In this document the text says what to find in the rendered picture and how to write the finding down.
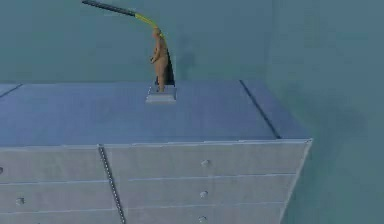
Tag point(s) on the tan figure statue grey base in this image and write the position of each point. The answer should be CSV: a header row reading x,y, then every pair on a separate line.
x,y
161,60

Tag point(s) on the grey chest of drawers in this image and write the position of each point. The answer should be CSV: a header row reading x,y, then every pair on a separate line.
x,y
186,166

